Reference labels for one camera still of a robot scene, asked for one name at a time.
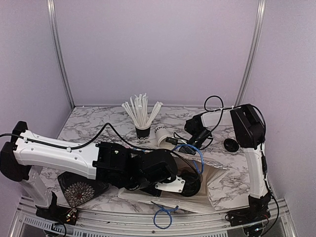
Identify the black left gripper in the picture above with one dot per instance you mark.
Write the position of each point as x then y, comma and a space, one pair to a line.
155, 193

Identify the stack of black lids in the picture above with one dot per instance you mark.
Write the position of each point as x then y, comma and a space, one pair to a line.
231, 145

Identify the stack of white paper cups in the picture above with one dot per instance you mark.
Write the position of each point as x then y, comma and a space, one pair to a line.
164, 138

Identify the blue checkered paper bag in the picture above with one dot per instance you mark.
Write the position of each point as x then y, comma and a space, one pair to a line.
223, 186

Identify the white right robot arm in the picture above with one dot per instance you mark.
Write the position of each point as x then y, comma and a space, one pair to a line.
250, 130

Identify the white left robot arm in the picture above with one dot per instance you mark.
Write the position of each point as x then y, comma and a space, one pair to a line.
87, 169

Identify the black cup holding straws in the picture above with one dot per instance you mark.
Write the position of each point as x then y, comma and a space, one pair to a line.
143, 132

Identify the black floral square plate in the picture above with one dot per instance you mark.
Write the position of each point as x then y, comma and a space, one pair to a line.
78, 190

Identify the bundle of wrapped white straws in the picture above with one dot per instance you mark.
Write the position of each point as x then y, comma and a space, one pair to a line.
137, 109

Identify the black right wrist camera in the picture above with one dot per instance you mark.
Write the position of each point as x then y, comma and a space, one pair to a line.
196, 123

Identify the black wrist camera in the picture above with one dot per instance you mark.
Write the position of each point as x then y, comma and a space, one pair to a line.
159, 170
196, 123

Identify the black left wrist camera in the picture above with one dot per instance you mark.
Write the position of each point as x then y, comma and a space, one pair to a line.
159, 170

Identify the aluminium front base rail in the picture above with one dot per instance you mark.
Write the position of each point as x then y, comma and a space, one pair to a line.
93, 223

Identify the right aluminium frame post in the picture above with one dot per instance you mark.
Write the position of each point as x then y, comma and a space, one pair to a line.
261, 8

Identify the aluminium frame post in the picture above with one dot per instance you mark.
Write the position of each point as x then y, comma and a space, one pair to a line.
261, 8
58, 52

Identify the left aluminium frame post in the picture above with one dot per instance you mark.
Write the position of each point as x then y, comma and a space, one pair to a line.
58, 52

